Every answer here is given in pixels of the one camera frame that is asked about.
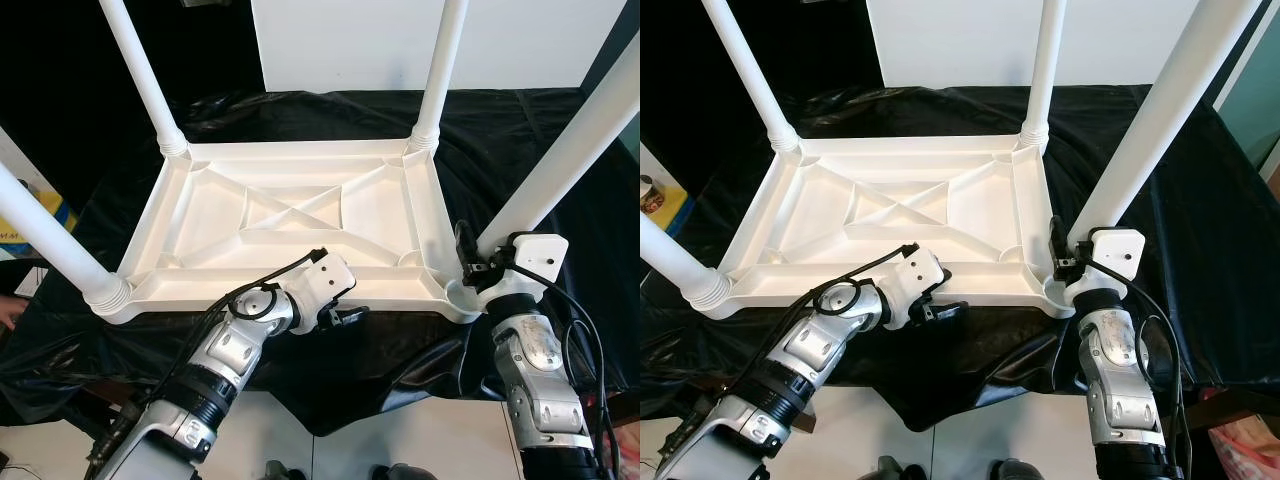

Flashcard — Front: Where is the red patterned bag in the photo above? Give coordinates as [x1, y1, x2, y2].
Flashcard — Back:
[1210, 415, 1280, 480]

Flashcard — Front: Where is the white plastic table leg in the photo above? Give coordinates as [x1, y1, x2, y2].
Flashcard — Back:
[640, 212, 733, 309]
[1020, 0, 1069, 151]
[0, 160, 133, 319]
[700, 0, 801, 154]
[408, 0, 469, 153]
[1065, 0, 1263, 251]
[475, 30, 641, 263]
[98, 0, 189, 158]

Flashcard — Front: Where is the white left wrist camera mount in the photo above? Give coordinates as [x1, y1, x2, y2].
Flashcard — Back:
[880, 245, 951, 329]
[280, 250, 356, 331]

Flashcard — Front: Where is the grey robot right leg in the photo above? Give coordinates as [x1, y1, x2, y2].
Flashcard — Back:
[990, 458, 1051, 480]
[370, 462, 441, 480]

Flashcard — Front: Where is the yellow and blue box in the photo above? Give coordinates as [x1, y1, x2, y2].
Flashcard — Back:
[640, 175, 691, 236]
[30, 178, 76, 251]

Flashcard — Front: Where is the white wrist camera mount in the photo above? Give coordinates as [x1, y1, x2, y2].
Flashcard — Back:
[1065, 228, 1146, 306]
[880, 245, 951, 329]
[478, 233, 571, 301]
[280, 250, 356, 331]

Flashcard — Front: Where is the dark grey vertical post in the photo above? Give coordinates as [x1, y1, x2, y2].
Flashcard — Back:
[585, 30, 641, 121]
[1210, 0, 1271, 111]

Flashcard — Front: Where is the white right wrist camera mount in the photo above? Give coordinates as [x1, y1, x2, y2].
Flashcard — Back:
[1065, 228, 1146, 306]
[478, 233, 571, 301]

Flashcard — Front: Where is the black plastic table cover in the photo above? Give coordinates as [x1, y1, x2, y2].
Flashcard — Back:
[640, 82, 1280, 431]
[0, 85, 641, 436]

